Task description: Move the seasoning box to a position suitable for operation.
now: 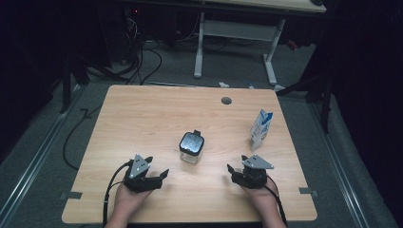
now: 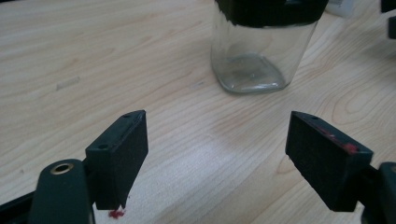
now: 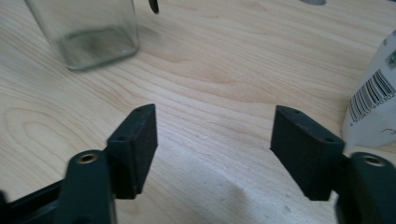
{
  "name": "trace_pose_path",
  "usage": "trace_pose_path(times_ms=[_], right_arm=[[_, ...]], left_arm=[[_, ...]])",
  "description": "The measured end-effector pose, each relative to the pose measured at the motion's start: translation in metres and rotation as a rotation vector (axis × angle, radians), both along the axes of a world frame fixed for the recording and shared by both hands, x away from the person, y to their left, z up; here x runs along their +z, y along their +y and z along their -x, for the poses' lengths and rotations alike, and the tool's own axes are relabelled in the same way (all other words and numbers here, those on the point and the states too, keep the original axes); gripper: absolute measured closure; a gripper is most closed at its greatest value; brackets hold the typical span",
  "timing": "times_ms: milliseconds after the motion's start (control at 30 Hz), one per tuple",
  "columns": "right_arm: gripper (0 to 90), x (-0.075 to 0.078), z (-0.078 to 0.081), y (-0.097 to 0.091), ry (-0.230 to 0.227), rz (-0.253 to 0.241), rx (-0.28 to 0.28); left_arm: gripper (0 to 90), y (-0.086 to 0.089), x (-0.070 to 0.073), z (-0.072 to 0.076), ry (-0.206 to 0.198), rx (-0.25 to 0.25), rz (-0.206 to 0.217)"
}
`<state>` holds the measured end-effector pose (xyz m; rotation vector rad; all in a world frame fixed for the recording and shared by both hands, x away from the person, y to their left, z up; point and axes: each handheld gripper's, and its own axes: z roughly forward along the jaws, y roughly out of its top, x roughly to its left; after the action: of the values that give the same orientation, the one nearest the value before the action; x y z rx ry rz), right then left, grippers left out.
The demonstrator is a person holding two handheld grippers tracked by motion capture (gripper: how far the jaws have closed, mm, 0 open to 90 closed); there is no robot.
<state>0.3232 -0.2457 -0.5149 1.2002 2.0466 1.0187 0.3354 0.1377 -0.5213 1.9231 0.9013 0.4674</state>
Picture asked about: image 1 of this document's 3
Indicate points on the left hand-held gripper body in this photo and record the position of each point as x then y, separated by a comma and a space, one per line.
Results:
139, 166

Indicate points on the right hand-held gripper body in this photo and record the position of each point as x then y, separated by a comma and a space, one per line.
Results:
253, 177

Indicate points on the white and blue milk pouch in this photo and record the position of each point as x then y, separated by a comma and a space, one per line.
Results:
260, 128

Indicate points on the glass jar with black lid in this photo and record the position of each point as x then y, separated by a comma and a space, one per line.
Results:
191, 142

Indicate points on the person's right hand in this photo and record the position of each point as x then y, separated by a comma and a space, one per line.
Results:
266, 199

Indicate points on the person's left hand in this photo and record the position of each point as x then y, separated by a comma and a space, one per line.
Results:
126, 202

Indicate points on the grey tape piece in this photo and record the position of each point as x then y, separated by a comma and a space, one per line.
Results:
305, 190

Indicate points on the white scrap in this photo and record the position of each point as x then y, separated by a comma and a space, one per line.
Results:
223, 84

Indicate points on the black metal stand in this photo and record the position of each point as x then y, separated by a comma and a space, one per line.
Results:
66, 85
325, 107

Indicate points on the small red object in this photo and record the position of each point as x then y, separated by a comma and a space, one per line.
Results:
293, 44

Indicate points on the white metal desk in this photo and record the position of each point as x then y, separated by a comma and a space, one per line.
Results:
236, 30

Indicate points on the dark equipment with red light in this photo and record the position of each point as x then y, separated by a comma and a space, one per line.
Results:
136, 11

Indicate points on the small black object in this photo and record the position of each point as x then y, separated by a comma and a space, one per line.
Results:
316, 2

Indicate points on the metal floor rail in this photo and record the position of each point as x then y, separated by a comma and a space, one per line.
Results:
32, 164
340, 172

